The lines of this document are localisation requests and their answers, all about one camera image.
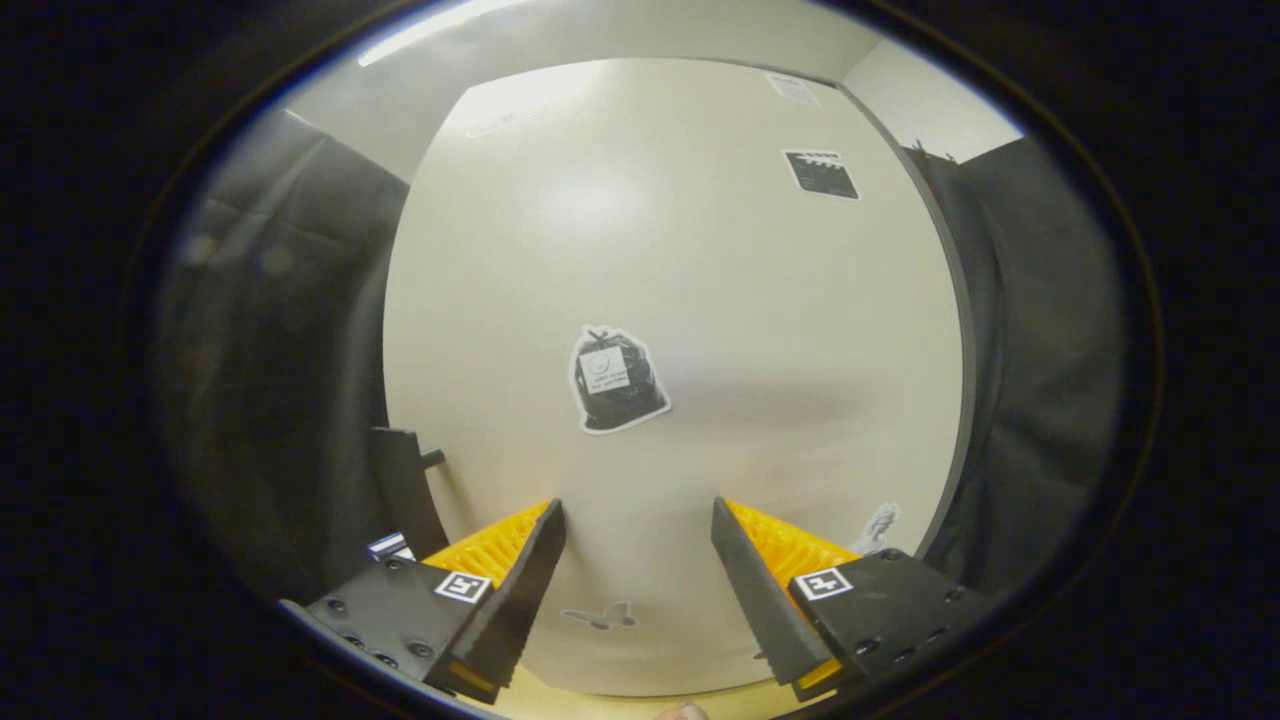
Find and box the white shoe cabinet door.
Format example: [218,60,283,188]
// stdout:
[383,55,969,697]

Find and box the black door handle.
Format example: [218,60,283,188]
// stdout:
[370,427,451,561]

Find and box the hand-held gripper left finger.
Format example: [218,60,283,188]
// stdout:
[278,499,568,706]

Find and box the grey shoe cabinet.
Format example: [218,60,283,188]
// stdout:
[835,80,979,561]

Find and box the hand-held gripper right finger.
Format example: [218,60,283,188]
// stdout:
[710,496,1003,704]

